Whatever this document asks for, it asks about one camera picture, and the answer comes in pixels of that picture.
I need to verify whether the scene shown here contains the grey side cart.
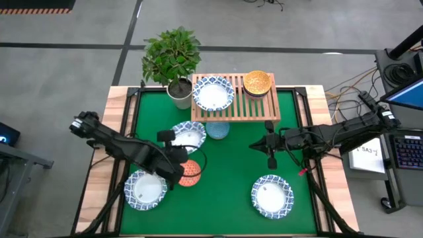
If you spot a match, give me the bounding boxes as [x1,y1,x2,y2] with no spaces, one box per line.
[0,141,54,212]

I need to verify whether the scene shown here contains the black frame strut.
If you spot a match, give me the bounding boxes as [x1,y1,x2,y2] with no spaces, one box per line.
[79,183,130,235]
[307,175,358,235]

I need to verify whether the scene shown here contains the open laptop screen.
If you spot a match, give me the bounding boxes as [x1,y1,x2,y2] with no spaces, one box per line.
[379,77,423,112]

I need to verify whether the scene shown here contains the golden yellow bowl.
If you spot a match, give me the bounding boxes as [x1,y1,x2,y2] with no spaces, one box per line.
[243,70,272,97]

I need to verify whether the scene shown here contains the white written board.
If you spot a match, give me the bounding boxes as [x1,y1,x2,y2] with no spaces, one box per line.
[348,145,386,175]

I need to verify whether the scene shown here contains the black pole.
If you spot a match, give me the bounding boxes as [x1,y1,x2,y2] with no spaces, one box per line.
[388,24,423,60]

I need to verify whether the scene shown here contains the yellow cable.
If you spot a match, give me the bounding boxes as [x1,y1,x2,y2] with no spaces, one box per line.
[325,67,377,124]

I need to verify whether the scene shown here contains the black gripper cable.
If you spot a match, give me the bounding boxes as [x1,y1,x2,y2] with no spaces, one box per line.
[183,144,208,179]

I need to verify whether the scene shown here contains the blue-rimmed white paper bowl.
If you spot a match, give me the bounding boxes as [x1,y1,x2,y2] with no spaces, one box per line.
[250,174,295,220]
[192,75,235,112]
[171,120,208,155]
[124,169,169,212]

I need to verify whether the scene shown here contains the grey equipment cart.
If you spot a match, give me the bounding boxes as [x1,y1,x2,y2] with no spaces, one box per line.
[375,48,423,214]

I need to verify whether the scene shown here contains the orange patterned bowl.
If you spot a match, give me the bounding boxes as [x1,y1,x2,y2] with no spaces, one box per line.
[178,159,202,188]

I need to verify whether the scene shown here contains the green leafy plant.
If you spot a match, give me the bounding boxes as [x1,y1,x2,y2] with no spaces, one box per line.
[141,26,202,87]

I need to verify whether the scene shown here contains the slatted wooden shelf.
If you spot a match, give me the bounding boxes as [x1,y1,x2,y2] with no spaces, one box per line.
[190,72,282,124]

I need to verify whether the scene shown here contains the coiled black cable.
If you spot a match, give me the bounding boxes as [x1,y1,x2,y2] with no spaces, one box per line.
[385,62,416,87]

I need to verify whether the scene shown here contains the green table mat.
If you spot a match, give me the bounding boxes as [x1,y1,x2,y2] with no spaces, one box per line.
[120,91,318,235]

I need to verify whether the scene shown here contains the white plant pot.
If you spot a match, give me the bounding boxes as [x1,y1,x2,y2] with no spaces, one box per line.
[166,78,193,110]

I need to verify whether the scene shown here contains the black table frame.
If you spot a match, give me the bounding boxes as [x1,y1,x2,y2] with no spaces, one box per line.
[108,85,331,237]

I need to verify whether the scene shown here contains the light blue small bowl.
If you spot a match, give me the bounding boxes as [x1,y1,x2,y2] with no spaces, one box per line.
[205,121,231,140]

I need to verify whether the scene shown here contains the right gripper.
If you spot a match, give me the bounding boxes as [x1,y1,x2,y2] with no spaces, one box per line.
[250,120,303,170]

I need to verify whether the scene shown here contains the black mat with hazard stripes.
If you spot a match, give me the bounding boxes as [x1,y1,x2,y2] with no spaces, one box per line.
[0,0,76,15]

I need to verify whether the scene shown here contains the backlit black keyboard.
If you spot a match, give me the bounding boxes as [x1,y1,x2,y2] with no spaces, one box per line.
[391,135,423,171]

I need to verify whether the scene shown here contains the black device with blue light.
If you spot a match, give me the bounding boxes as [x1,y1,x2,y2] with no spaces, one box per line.
[0,122,21,148]

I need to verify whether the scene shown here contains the black power strip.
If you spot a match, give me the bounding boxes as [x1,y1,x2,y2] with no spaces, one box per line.
[358,91,381,112]

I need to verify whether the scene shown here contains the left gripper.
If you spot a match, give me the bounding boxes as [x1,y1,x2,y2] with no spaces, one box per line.
[145,130,189,191]

